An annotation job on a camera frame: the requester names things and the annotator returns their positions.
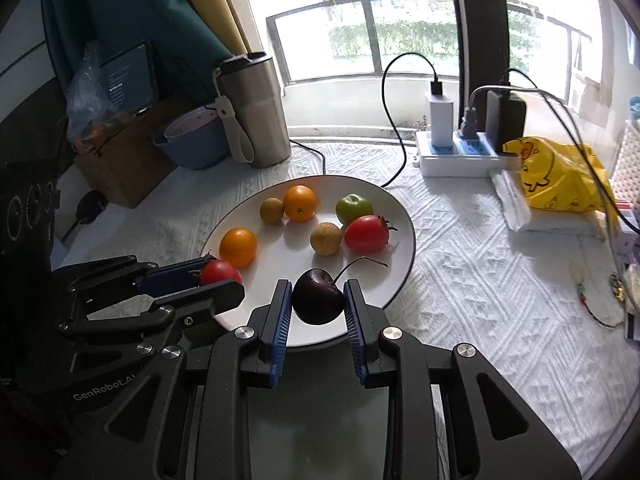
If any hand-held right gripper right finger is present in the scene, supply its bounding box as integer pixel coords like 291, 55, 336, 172
345, 280, 583, 480

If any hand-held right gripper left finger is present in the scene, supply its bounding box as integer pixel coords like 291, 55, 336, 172
55, 280, 293, 480

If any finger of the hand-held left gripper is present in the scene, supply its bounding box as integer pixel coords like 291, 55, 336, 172
67, 256, 216, 306
57, 282, 247, 356

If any red cherry tomato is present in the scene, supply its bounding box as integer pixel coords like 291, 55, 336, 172
199, 259, 243, 288
344, 215, 398, 255

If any dark red cherry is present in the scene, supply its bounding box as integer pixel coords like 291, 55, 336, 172
292, 256, 389, 326

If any small orange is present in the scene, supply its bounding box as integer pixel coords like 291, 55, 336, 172
219, 227, 258, 268
283, 185, 319, 223

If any white plate with dark rim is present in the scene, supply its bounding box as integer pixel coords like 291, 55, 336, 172
200, 175, 417, 350

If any tan longan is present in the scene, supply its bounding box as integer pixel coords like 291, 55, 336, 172
260, 197, 286, 223
310, 222, 344, 257

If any small green apple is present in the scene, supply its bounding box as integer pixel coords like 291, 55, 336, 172
335, 193, 375, 226

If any black round object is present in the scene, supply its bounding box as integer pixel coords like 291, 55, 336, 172
75, 191, 109, 225

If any brown cardboard box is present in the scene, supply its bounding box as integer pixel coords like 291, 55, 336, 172
72, 95, 201, 210

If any white textured tablecloth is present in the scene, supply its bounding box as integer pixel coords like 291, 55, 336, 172
50, 140, 640, 466

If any blue bowl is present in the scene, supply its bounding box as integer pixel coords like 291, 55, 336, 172
151, 105, 236, 171

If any white pink bowl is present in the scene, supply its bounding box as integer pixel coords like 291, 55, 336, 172
163, 107, 223, 143

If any white power strip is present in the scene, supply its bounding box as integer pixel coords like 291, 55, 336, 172
415, 130, 521, 178

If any clear plastic bag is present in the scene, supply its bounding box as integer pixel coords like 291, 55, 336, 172
65, 40, 136, 156

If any white tissue pack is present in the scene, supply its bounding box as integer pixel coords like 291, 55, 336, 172
490, 170, 621, 238

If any black tablet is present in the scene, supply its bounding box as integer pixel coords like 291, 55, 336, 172
97, 41, 160, 117

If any white charger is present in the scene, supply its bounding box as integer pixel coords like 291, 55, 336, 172
425, 80, 455, 146

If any grey power plug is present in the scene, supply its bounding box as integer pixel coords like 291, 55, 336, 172
462, 105, 483, 142

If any yellow plastic bag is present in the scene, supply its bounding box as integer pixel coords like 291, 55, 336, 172
502, 136, 621, 226

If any black charger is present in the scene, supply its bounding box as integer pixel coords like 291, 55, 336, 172
485, 91, 528, 153

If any teal curtain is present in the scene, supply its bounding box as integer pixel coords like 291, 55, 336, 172
40, 0, 251, 111

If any yellow curtain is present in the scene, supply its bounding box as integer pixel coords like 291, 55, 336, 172
170, 0, 261, 58

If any balcony railing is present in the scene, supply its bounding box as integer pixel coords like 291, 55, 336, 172
265, 0, 596, 106

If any white perforated basket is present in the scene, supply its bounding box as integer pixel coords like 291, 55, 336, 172
612, 120, 640, 201

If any steel tumbler with strap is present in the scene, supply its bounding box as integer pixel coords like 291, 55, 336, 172
212, 51, 293, 169

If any black charging cable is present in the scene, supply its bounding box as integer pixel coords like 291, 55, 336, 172
500, 67, 640, 236
290, 52, 443, 186

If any beaded string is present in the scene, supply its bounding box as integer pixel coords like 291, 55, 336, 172
575, 280, 626, 328

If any black window frame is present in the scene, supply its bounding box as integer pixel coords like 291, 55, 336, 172
445, 0, 511, 126

